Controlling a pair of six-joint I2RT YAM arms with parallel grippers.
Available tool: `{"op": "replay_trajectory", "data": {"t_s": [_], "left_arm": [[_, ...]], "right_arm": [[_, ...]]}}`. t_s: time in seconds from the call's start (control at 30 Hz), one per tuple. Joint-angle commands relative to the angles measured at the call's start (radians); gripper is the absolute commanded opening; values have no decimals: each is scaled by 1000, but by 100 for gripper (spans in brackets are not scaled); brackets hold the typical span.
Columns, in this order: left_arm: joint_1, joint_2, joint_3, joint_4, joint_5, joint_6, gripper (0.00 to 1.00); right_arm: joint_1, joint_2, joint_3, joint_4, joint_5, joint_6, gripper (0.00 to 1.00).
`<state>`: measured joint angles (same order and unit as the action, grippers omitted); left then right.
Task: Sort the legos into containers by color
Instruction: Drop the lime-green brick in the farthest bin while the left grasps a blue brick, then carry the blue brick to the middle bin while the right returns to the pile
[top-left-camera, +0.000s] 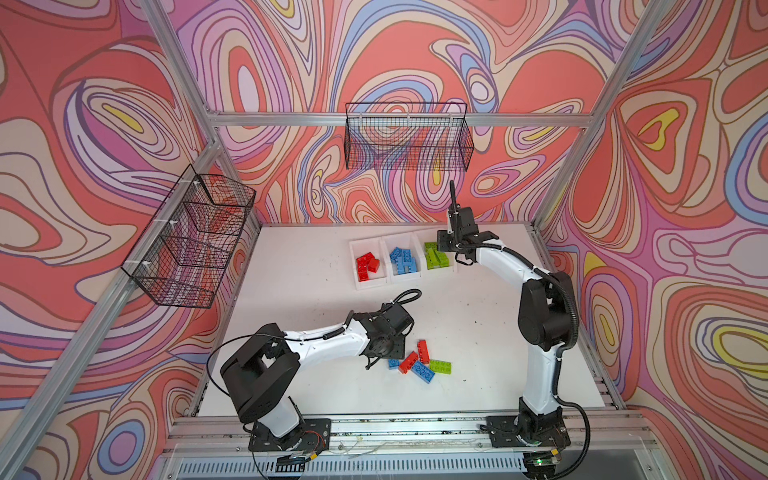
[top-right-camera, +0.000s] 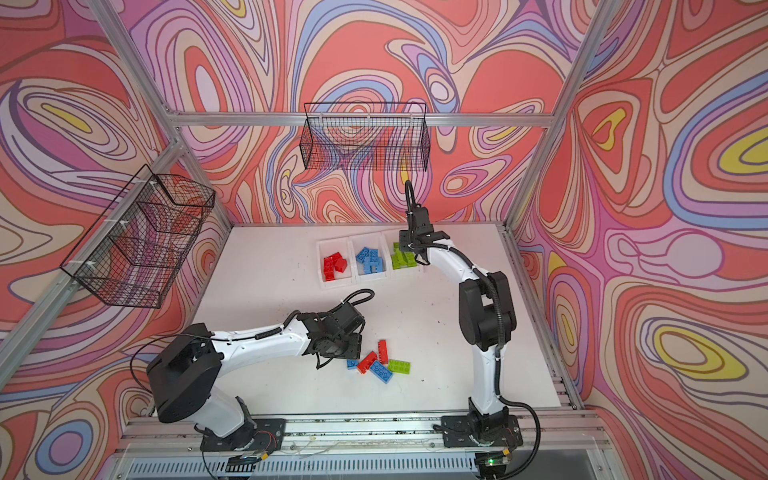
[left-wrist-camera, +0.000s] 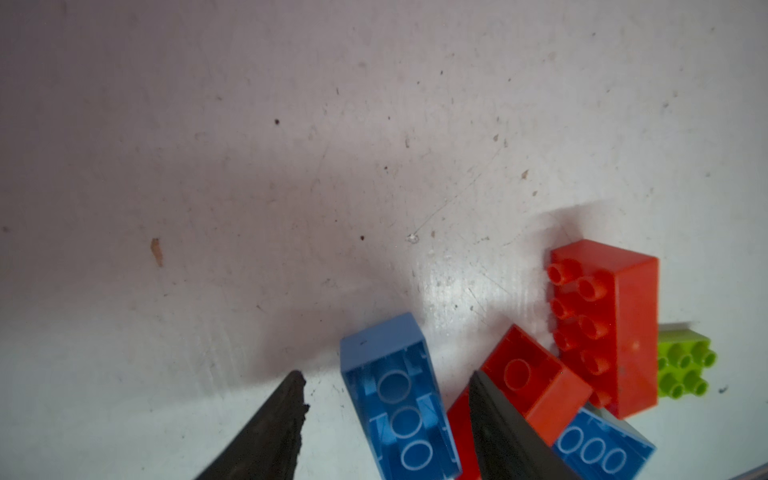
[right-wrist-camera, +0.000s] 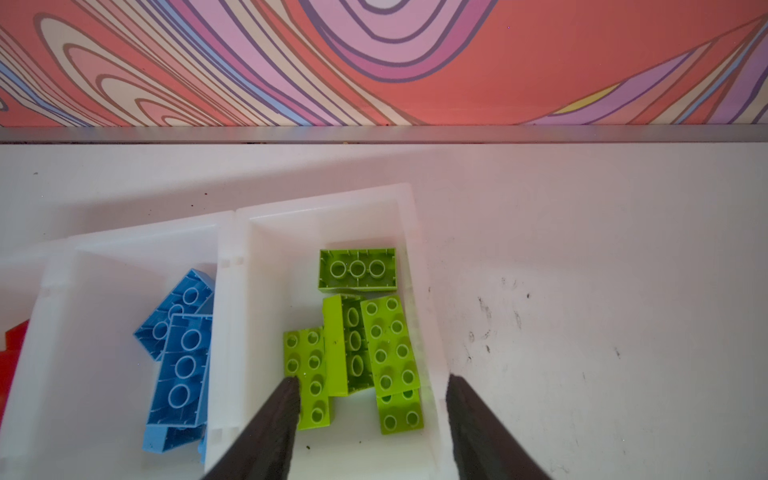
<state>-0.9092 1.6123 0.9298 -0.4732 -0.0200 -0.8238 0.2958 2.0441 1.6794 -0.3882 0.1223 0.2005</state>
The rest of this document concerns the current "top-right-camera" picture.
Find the large green lego brick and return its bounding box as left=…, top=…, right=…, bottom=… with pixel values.
left=403, top=252, right=418, bottom=268

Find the blue lego brick top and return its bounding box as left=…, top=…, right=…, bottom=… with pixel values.
left=355, top=247, right=370, bottom=263

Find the blue lego brick bottom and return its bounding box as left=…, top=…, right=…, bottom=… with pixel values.
left=369, top=361, right=393, bottom=384

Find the small red lego brick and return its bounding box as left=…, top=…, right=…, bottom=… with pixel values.
left=334, top=258, right=348, bottom=273

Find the green lego brick bottom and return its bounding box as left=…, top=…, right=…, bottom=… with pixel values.
left=387, top=359, right=411, bottom=375

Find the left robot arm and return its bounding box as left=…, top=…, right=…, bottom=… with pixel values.
left=146, top=288, right=375, bottom=450

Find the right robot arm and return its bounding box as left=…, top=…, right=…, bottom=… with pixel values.
left=399, top=180, right=517, bottom=442

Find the right white bin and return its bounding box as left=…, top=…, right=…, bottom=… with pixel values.
left=382, top=229, right=422, bottom=276

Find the white bin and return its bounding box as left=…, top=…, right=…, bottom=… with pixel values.
left=349, top=233, right=387, bottom=282
left=382, top=229, right=422, bottom=276
left=316, top=237, right=354, bottom=289

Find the middle white bin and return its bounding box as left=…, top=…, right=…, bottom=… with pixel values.
left=349, top=233, right=387, bottom=282

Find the left white bin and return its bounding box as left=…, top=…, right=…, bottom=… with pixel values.
left=316, top=237, right=354, bottom=289

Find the black wire basket back wall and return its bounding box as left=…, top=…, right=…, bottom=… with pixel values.
left=299, top=101, right=431, bottom=172

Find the black wire basket wall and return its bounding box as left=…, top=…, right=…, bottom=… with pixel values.
left=299, top=101, right=431, bottom=172
left=59, top=165, right=216, bottom=309

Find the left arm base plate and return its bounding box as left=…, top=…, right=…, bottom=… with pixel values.
left=200, top=418, right=287, bottom=453

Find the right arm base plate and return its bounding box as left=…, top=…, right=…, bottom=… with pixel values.
left=433, top=414, right=524, bottom=450

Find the black wire basket left wall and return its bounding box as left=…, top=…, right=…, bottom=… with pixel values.
left=59, top=165, right=216, bottom=309

